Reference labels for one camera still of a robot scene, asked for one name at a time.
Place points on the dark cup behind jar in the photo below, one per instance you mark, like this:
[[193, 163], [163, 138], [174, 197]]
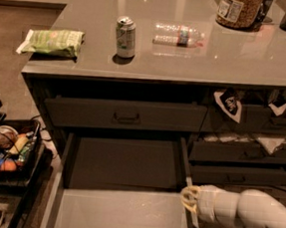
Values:
[[263, 10]]

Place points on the green white soda can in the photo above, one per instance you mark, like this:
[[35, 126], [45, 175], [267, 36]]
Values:
[[126, 39]]

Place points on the white snack bag in drawer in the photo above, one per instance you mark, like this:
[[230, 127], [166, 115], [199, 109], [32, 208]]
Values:
[[277, 102]]

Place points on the grey drawer cabinet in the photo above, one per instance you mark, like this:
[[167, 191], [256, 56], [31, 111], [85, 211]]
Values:
[[253, 62]]

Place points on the black white snack bag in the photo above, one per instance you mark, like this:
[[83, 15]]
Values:
[[228, 101]]

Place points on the green chip bag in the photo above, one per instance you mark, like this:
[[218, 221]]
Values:
[[60, 43]]

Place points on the clear plastic water bottle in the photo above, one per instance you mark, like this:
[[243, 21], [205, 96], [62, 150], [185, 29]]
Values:
[[176, 35]]

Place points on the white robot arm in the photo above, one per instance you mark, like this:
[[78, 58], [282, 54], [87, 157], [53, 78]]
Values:
[[248, 209]]

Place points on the black bin with groceries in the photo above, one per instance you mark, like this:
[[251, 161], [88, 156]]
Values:
[[21, 148]]

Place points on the large snack jar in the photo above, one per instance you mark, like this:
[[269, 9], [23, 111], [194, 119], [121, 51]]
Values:
[[237, 14]]

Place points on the grey drawer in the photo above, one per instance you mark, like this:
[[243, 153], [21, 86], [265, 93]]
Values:
[[230, 147], [254, 118], [120, 183], [237, 175], [125, 114]]

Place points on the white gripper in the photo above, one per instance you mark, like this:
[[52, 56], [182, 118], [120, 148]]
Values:
[[207, 202]]

